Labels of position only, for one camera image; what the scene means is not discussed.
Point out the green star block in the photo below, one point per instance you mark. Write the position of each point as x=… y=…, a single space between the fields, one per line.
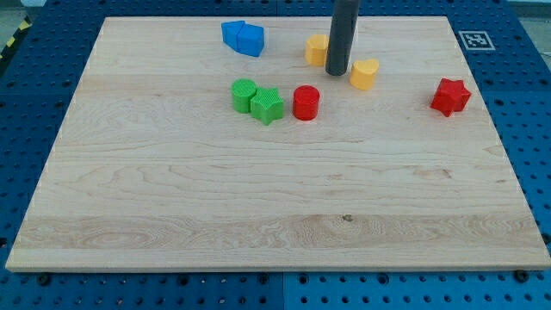
x=267 y=105

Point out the red star block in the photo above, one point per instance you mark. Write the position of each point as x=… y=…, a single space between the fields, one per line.
x=450 y=96

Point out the red cylinder block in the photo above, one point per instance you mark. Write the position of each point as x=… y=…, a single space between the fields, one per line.
x=306 y=102

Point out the green cylinder block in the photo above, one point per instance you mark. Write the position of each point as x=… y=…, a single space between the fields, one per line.
x=243 y=90

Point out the wooden board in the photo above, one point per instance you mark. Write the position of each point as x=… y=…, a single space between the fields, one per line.
x=153 y=170

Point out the yellow hexagon block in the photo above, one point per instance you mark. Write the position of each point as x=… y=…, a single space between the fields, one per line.
x=316 y=49

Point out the yellow heart block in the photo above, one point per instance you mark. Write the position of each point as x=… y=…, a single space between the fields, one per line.
x=363 y=73

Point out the blue pentagon block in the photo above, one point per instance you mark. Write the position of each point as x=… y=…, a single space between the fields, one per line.
x=250 y=40

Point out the blue cube block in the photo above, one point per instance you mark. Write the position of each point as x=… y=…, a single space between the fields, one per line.
x=230 y=31

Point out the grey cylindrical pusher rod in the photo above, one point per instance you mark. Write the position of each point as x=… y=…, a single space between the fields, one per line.
x=343 y=26

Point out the white fiducial marker tag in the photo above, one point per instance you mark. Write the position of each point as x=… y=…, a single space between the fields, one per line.
x=475 y=40

